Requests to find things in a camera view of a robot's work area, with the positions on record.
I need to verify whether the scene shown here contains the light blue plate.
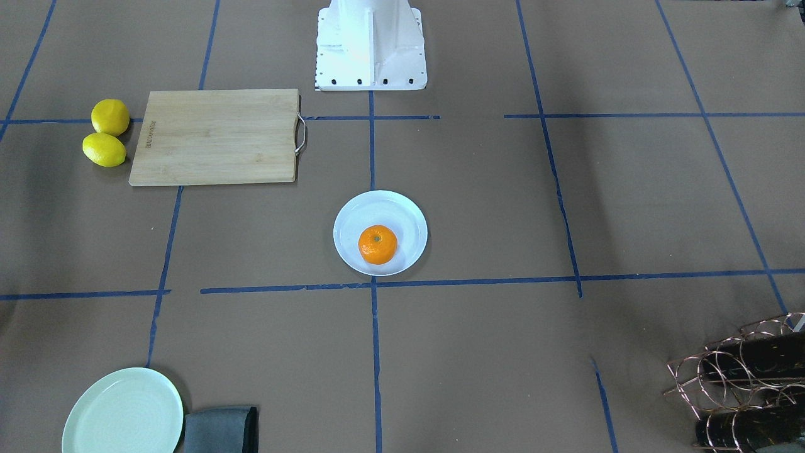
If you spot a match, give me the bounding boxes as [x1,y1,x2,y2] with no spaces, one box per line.
[333,190,428,276]

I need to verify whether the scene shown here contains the orange fruit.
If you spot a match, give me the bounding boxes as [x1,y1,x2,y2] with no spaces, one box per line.
[357,225,399,265]

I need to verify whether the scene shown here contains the light green plate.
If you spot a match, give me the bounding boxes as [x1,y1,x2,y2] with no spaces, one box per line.
[61,367,184,452]

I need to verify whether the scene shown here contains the wooden cutting board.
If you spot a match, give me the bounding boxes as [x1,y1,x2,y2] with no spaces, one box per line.
[129,88,307,187]

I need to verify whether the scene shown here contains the folded grey cloth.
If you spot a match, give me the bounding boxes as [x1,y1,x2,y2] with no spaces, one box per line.
[183,405,259,452]

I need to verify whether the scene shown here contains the yellow lemon far side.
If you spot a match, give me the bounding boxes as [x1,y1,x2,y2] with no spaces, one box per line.
[82,132,127,167]

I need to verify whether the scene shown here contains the yellow lemon near board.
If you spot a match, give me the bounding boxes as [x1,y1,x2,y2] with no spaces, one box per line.
[90,99,131,137]

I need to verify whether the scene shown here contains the dark wine bottle middle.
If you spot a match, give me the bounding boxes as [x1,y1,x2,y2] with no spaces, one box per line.
[695,404,804,452]

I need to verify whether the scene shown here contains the dark wine bottle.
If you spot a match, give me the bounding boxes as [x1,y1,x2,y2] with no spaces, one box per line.
[701,332,804,383]
[695,404,804,452]

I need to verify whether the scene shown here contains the dark wine bottle upper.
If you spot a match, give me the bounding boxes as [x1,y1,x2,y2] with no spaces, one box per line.
[701,332,804,383]

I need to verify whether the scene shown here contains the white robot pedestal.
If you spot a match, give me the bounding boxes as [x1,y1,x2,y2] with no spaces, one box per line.
[314,1,428,91]

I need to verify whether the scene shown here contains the copper wire bottle rack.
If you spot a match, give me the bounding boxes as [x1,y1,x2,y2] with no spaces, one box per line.
[667,313,804,452]

